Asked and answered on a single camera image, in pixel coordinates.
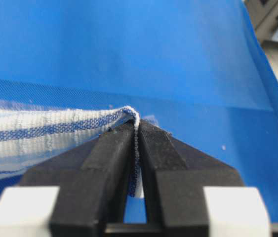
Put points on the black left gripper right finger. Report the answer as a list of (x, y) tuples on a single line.
[(174, 175)]

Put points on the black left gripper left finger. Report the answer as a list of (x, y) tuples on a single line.
[(88, 178)]

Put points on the white blue striped towel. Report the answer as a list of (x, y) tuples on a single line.
[(31, 137)]

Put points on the blue table cloth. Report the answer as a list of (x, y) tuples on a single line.
[(194, 66)]

